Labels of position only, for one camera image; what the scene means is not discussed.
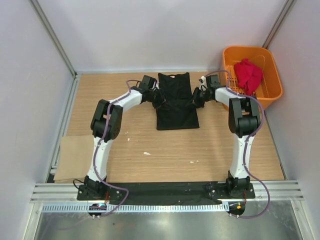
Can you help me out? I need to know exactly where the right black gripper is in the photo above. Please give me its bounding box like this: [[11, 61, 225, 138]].
[[185, 86, 212, 109]]

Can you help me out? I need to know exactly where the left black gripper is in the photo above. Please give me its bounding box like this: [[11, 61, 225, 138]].
[[147, 88, 172, 111]]

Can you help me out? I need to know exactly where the black t shirt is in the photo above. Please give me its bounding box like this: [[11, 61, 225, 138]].
[[152, 72, 200, 131]]

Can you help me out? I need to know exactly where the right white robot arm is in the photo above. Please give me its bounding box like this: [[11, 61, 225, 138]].
[[191, 72, 263, 200]]

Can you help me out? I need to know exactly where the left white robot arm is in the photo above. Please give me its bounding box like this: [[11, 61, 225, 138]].
[[77, 75, 165, 200]]

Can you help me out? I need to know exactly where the red t shirt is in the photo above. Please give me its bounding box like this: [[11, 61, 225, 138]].
[[233, 58, 263, 96]]

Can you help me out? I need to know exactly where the orange plastic basket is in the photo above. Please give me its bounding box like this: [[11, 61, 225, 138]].
[[221, 45, 283, 109]]

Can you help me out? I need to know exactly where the brown cardboard sheet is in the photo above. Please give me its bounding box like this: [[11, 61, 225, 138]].
[[53, 135, 94, 183]]

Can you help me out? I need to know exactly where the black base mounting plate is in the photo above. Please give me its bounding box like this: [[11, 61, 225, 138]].
[[76, 181, 256, 201]]

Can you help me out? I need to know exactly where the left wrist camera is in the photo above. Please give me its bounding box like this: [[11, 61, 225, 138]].
[[139, 75, 157, 90]]

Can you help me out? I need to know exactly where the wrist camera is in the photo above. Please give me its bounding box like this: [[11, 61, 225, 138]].
[[139, 75, 157, 90], [205, 74, 222, 89]]

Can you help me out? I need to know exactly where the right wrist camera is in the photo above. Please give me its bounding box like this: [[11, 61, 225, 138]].
[[205, 74, 222, 89]]

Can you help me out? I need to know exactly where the left aluminium corner post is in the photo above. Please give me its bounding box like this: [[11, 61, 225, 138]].
[[29, 0, 77, 78]]

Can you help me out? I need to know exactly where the aluminium corner post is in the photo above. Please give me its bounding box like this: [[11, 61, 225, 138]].
[[261, 0, 297, 49], [29, 0, 77, 78]]

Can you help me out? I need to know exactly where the aluminium front frame rail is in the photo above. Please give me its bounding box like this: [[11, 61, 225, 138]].
[[29, 180, 304, 203]]

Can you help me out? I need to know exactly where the right aluminium corner post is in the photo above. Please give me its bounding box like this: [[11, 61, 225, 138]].
[[261, 0, 297, 49]]

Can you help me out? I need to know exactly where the white slotted cable duct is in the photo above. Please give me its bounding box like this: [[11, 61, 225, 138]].
[[41, 202, 229, 213]]

